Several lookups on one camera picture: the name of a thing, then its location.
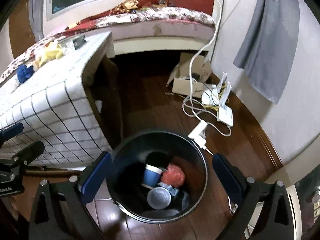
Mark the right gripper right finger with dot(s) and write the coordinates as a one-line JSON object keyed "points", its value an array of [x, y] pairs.
{"points": [[231, 178]]}

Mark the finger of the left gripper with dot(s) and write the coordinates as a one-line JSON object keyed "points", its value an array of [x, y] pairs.
{"points": [[28, 154], [8, 133]]}

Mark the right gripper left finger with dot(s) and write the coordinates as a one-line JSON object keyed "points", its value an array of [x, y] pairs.
{"points": [[92, 177]]}

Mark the light blue face mask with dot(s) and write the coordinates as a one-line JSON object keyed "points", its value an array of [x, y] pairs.
{"points": [[180, 200]]}

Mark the red plastic bag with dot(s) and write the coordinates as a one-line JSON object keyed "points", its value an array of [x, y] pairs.
{"points": [[173, 176]]}

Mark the blue cloth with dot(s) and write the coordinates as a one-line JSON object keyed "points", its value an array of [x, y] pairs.
{"points": [[24, 73]]}

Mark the small blue paper cup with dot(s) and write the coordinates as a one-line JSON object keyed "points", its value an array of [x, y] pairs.
{"points": [[151, 177]]}

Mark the large blue paper cup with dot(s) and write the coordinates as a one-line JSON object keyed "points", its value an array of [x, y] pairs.
{"points": [[159, 198]]}

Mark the yellow cloth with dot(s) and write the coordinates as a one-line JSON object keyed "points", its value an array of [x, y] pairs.
{"points": [[44, 54]]}

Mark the black trash bin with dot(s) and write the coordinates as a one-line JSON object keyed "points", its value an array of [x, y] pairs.
{"points": [[159, 149]]}

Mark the white grid tablecloth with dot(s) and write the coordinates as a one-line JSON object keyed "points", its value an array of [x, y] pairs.
{"points": [[55, 107]]}

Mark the white power strip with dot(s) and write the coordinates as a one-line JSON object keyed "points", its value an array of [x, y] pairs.
{"points": [[198, 134]]}

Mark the white modem box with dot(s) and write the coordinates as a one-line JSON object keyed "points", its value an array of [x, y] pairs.
{"points": [[225, 115]]}

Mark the white router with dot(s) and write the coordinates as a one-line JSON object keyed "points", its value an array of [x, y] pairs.
{"points": [[216, 95]]}

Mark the brown wooden door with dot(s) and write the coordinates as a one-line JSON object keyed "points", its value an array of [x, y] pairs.
{"points": [[20, 32]]}

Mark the green white medicine box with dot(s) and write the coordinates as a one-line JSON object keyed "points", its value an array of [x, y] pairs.
{"points": [[76, 42]]}

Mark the cardboard box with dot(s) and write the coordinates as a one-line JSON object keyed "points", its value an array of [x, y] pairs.
{"points": [[180, 79]]}

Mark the grey hanging curtain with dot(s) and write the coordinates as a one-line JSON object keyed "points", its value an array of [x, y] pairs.
{"points": [[268, 50]]}

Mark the grey left curtain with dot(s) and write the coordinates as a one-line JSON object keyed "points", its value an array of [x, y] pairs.
{"points": [[35, 8]]}

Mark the bed with floral sheet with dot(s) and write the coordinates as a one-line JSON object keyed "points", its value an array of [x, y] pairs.
{"points": [[167, 28]]}

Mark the red patterned blanket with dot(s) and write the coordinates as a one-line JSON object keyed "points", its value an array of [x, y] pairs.
{"points": [[128, 6]]}

